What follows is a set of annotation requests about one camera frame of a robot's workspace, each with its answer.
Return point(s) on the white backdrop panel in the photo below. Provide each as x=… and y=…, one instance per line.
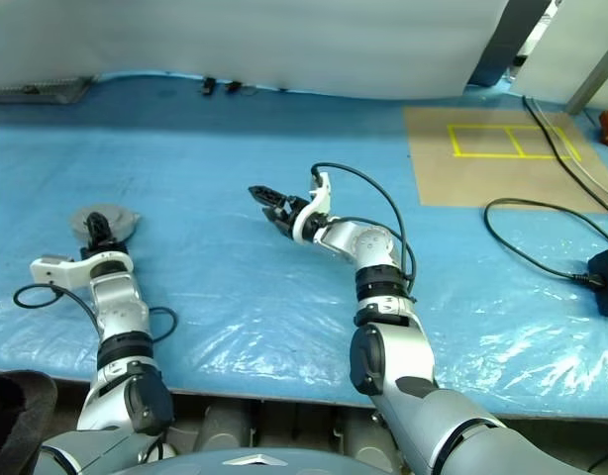
x=234, y=39

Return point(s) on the grey rounded shape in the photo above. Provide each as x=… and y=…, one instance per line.
x=368, y=435
x=230, y=425

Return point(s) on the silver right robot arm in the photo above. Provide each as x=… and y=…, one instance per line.
x=373, y=247

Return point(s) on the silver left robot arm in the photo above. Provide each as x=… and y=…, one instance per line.
x=118, y=302

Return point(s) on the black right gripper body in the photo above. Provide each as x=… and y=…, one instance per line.
x=291, y=214

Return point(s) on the clear plastic tube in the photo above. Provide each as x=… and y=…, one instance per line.
x=588, y=170

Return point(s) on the grey metal post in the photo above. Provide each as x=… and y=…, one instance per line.
x=598, y=74

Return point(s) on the grey robot torso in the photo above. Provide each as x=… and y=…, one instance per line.
x=225, y=465

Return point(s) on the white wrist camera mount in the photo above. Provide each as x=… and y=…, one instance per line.
x=51, y=272
x=324, y=198

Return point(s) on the brown cardboard sheet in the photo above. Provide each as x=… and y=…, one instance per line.
x=462, y=183

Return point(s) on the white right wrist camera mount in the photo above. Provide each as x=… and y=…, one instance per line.
x=324, y=198

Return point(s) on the small black clip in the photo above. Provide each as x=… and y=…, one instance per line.
x=232, y=87
x=208, y=86

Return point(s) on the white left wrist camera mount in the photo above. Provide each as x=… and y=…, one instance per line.
x=51, y=272

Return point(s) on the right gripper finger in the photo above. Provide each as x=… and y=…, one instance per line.
x=267, y=195
x=274, y=218

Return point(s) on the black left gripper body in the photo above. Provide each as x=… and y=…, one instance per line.
x=103, y=241

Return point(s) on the blue plastic table cover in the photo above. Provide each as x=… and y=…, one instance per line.
x=234, y=148

